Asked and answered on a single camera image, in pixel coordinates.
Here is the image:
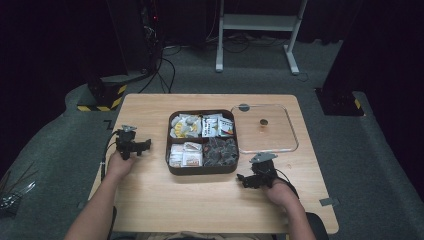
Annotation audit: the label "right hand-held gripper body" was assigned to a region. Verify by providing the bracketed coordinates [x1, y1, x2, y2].
[249, 152, 280, 190]

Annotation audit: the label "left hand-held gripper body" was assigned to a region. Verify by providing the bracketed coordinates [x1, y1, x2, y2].
[114, 124, 143, 161]

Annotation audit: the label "person's left hand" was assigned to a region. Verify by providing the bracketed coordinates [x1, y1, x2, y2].
[105, 149, 138, 181]

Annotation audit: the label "person's right hand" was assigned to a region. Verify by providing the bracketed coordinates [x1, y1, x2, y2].
[264, 178, 300, 212]

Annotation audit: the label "clear plastic box lid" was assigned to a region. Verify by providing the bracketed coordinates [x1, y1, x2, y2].
[230, 103, 300, 155]

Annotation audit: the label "pile of dark wrapped candies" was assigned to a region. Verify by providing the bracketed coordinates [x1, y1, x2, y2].
[202, 137, 239, 167]

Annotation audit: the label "pile of white orange packets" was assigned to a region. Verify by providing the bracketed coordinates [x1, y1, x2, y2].
[168, 141, 204, 168]

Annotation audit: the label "pile of grey yellow packets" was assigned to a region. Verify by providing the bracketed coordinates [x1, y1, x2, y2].
[170, 113, 203, 139]

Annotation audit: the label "brown divided snack box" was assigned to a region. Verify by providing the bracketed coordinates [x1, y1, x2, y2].
[165, 109, 240, 177]

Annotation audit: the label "black yellow striped stand base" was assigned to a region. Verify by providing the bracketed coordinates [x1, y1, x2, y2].
[76, 74, 129, 113]

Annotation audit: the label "pile of white printed packets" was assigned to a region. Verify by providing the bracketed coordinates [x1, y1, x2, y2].
[201, 113, 235, 138]

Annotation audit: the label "dark stand base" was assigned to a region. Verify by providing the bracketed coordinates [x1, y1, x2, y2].
[314, 87, 365, 118]

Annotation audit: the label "black equipment rack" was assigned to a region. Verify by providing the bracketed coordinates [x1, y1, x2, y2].
[106, 0, 165, 77]

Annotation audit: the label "bundle of metal stand legs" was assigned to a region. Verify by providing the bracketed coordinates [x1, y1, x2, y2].
[0, 161, 38, 215]

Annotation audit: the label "white metal stand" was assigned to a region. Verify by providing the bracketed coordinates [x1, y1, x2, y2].
[215, 0, 310, 76]

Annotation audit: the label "right hand-held gripper cable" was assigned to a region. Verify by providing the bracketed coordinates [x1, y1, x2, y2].
[275, 168, 300, 200]

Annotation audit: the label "hand-held gripper cable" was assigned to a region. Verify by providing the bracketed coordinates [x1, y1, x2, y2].
[275, 168, 300, 200]
[100, 130, 120, 182]

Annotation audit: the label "left hand-held gripper cable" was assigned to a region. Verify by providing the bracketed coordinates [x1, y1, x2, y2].
[100, 130, 120, 182]

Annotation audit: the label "black floor cables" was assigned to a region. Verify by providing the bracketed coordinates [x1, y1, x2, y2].
[137, 43, 183, 95]

